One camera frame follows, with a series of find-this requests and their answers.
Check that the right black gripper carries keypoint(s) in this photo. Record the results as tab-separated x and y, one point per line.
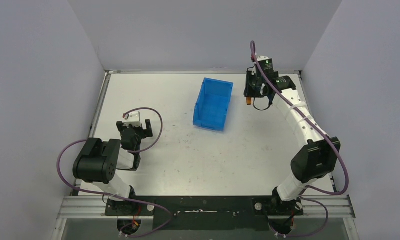
250	75

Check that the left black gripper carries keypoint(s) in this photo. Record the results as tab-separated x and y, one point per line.
133	129

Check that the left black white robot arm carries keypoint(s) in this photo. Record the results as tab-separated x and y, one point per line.
99	160

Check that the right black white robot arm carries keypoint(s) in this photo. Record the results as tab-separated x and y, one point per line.
316	157

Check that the blue plastic storage bin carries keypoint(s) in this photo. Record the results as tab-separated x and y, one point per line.
212	104

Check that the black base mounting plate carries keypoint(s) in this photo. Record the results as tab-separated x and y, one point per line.
207	213

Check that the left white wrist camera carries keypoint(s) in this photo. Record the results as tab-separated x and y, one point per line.
132	119

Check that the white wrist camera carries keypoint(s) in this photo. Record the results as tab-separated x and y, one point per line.
265	65
132	119

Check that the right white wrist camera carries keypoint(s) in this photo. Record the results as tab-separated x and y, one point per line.
265	65

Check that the aluminium frame rail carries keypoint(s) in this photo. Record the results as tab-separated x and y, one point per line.
94	207

